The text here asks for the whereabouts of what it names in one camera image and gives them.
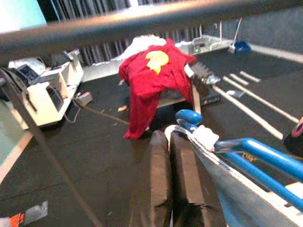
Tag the black white bench frame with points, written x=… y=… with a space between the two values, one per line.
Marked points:
x=208 y=94

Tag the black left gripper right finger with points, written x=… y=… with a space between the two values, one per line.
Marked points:
x=189 y=189

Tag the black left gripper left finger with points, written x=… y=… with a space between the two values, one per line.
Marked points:
x=154 y=184

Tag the grey power box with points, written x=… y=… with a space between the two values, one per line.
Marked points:
x=197 y=46

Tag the blue dustpan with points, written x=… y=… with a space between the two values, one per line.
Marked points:
x=242 y=47

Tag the white shelf unit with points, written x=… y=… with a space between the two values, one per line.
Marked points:
x=45 y=106

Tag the small grey box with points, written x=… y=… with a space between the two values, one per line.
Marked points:
x=84 y=99

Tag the white metal frame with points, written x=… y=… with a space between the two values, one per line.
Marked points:
x=213 y=45

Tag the blue plastic hanger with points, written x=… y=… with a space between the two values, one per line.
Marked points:
x=189 y=117

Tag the dark grey curtain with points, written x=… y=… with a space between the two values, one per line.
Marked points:
x=71 y=9

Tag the black printed T-shirt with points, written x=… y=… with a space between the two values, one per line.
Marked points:
x=294 y=146

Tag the red cloth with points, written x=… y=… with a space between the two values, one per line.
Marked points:
x=146 y=94

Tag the white printed T-shirt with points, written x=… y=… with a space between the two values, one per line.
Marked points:
x=236 y=201

